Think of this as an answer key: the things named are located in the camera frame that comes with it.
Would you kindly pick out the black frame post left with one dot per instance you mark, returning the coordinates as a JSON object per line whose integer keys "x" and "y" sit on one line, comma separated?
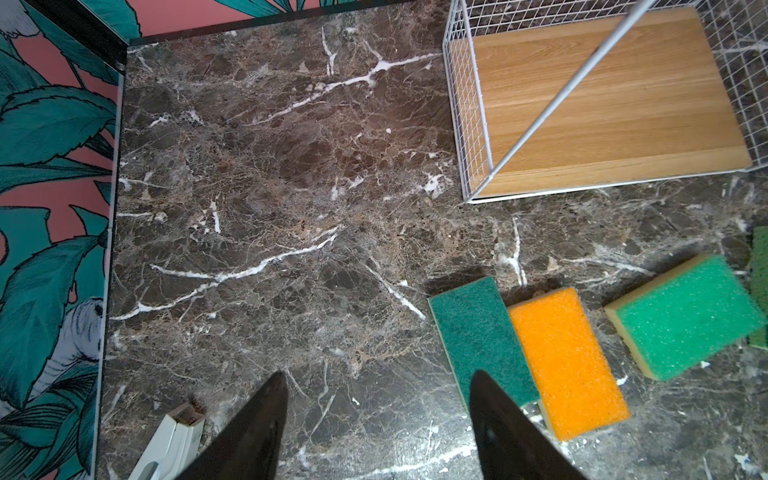
{"x": 79, "y": 22}

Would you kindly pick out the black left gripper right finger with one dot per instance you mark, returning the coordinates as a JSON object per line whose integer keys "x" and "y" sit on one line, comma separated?
{"x": 509, "y": 446}

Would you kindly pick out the white stapler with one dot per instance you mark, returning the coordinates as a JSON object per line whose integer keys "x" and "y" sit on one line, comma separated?
{"x": 174, "y": 445}

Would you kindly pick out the light green yellow sponge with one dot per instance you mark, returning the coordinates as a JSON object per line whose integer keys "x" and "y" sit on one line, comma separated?
{"x": 684, "y": 316}

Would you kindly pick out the dark green sponge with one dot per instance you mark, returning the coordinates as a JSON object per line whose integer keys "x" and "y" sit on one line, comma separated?
{"x": 758, "y": 282}
{"x": 477, "y": 334}

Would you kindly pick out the white wire wooden shelf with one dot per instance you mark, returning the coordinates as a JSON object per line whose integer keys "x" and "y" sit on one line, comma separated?
{"x": 556, "y": 96}

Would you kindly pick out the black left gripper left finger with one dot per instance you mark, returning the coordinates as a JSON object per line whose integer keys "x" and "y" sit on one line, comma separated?
{"x": 249, "y": 446}

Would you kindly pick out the dark green sponge beside orange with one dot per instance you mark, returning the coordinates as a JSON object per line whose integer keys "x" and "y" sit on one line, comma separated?
{"x": 477, "y": 334}

